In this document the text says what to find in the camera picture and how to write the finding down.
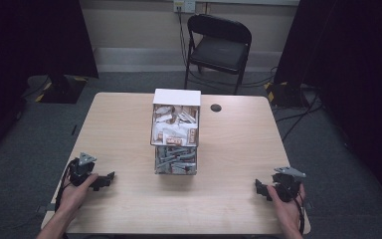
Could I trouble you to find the black stand base striped tape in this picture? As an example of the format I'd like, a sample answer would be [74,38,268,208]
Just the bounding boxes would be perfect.
[34,74,90,105]
[263,81,314,110]

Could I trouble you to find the pile of white brown packets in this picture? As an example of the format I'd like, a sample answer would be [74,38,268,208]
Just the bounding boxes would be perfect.
[152,105,199,146]

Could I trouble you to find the black folding chair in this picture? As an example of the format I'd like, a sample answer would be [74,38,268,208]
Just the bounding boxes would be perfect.
[183,13,254,97]

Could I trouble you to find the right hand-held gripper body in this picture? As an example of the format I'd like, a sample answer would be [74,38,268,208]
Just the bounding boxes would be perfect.
[271,166,307,203]

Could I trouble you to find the black cable from outlet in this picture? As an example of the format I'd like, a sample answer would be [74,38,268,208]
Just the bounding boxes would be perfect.
[177,6,189,69]

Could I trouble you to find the white wall outlet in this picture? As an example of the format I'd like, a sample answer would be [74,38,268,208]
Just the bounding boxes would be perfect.
[172,0,197,15]

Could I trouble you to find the black floor cable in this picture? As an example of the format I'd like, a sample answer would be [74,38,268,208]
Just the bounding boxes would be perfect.
[273,94,324,142]

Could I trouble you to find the clear plastic box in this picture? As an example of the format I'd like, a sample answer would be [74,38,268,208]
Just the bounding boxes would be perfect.
[154,145,199,176]

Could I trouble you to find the white open box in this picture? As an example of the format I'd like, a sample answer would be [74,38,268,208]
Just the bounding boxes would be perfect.
[149,88,202,148]

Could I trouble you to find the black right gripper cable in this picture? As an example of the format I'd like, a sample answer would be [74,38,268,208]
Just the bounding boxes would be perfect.
[292,190,306,236]

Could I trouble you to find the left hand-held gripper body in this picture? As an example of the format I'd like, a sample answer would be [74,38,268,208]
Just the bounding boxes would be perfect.
[68,151,97,187]

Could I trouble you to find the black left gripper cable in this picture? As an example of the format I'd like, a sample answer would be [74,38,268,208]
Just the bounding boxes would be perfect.
[54,157,81,213]

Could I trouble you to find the person's left hand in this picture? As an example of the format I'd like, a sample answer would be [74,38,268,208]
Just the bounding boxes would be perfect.
[57,172,99,215]

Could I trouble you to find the person's right hand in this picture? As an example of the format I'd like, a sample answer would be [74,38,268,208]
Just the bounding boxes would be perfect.
[266,183,306,233]

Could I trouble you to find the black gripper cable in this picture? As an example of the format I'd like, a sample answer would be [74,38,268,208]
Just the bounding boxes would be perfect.
[292,190,306,236]
[54,157,81,213]

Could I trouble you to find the pile of grey packets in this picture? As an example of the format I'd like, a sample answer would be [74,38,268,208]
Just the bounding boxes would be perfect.
[155,146,197,175]

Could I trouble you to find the dark curtain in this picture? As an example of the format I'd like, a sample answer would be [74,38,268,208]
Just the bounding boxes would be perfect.
[0,0,99,160]
[273,0,382,213]

